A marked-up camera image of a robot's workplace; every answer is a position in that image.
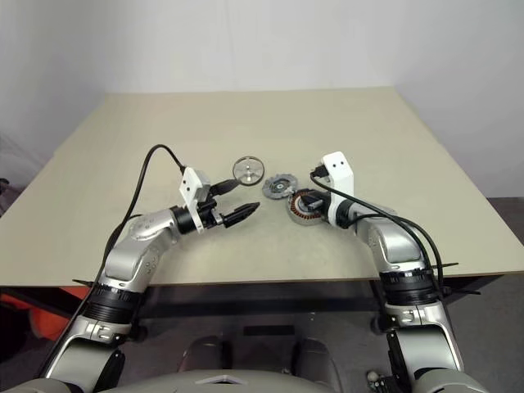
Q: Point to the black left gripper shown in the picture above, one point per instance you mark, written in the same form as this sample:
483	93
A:
210	213

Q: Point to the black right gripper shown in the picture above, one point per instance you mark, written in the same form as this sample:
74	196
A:
321	206

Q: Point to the silver motor housing copper windings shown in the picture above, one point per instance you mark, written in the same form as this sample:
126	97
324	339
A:
296	213

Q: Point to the silver spoked rotor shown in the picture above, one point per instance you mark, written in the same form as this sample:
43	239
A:
247	172

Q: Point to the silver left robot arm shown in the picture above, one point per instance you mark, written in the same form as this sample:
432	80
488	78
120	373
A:
135	254

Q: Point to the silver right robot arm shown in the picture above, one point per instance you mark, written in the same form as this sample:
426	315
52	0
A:
393	245

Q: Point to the black rectangular plate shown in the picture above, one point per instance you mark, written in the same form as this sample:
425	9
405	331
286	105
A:
268	331

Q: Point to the dark grey rounded hump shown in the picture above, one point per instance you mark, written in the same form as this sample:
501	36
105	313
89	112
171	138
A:
204	352
317	354

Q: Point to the small white round knob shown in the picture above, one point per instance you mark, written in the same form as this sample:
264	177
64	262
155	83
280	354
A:
371	375

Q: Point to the silver robot torso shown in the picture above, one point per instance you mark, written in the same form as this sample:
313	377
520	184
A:
262	382

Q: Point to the orange object under table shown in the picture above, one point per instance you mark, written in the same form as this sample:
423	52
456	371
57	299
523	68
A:
45	323

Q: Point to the dark background object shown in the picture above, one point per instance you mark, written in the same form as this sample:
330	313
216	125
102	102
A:
3	185

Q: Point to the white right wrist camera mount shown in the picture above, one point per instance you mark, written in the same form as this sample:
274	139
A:
340	168

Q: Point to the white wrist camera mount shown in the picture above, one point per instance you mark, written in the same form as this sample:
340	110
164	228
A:
340	168
192	180

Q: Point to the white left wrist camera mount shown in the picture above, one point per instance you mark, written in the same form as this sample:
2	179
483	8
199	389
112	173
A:
192	180

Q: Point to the black table frame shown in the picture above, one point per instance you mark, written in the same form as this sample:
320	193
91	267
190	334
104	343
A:
266	299

